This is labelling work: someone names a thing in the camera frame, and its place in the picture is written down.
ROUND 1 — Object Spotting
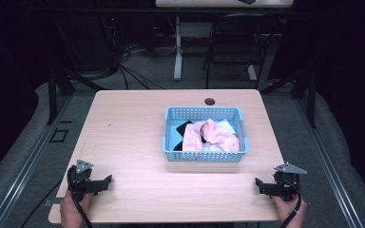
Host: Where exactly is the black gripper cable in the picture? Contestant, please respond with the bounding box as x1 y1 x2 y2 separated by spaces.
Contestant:
67 167 93 228
279 177 302 228

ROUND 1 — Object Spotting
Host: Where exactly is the black tape square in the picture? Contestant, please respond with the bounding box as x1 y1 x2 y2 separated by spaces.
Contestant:
48 127 69 143

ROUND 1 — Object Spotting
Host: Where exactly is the bundle of floor cables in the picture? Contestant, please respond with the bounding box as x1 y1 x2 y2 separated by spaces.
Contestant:
100 15 167 91

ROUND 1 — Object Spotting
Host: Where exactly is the person's left hand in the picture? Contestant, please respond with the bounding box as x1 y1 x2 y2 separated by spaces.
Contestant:
59 191 94 228

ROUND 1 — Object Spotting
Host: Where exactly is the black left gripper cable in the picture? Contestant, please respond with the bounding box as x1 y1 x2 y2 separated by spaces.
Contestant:
67 167 93 228

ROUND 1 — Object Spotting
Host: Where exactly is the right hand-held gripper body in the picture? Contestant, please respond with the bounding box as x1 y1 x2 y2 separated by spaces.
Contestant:
269 161 308 202

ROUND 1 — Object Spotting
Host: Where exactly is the black metal stand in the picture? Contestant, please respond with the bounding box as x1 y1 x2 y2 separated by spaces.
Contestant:
46 66 106 126
259 66 318 129

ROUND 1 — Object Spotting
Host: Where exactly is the aluminium floor rail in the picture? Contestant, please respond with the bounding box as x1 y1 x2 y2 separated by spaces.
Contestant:
0 94 74 228
294 97 365 228

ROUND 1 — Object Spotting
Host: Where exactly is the person's right hand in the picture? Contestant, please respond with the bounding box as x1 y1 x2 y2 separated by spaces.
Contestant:
273 195 308 228

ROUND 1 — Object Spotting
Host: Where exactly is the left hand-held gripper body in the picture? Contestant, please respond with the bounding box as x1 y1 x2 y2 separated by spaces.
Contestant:
67 159 106 202

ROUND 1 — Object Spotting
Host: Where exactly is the white sock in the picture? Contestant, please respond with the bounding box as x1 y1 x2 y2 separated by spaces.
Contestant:
202 118 238 152

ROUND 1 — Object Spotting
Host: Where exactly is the light pink sock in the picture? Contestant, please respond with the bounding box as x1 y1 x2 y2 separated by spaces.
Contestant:
182 123 207 152

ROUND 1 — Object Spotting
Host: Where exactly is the blue plastic basket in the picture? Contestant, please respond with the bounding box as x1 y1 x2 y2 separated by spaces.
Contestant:
162 105 250 162

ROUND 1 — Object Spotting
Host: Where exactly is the thin black cable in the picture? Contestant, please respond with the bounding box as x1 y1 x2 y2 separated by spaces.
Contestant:
19 178 65 228

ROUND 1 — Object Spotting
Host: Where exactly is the black sock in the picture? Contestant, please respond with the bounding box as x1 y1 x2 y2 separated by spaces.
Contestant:
172 120 195 152

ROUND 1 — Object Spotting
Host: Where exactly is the white desk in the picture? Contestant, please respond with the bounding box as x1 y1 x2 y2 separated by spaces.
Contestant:
155 0 295 82

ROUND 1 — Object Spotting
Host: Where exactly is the black folding chair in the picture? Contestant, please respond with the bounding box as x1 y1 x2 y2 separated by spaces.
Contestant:
202 12 287 90

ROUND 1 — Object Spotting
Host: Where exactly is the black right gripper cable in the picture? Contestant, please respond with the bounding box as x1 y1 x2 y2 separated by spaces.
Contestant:
279 177 302 228

